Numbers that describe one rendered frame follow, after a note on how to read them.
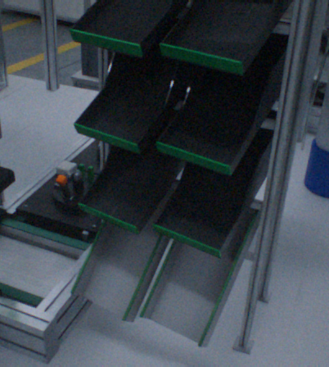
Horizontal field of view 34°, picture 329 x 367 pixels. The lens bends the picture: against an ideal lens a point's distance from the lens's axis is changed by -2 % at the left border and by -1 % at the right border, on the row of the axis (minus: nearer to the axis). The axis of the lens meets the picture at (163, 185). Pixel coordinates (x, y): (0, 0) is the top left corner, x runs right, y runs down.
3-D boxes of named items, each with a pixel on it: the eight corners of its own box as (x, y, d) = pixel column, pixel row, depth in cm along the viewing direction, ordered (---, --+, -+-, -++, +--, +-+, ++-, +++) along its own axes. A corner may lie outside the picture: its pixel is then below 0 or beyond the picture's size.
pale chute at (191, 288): (206, 347, 100) (200, 346, 96) (147, 318, 105) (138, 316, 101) (265, 210, 103) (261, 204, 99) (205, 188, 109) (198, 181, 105)
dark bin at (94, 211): (138, 235, 95) (128, 212, 89) (80, 210, 101) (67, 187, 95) (213, 124, 107) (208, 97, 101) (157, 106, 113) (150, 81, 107)
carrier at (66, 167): (97, 239, 132) (96, 196, 125) (15, 214, 139) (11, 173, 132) (138, 191, 151) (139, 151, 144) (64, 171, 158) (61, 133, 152)
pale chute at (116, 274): (133, 323, 104) (123, 321, 100) (80, 295, 110) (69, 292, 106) (191, 192, 108) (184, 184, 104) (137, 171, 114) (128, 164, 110)
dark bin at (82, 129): (140, 155, 87) (128, 124, 81) (77, 133, 92) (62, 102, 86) (220, 45, 99) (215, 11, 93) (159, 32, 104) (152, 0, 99)
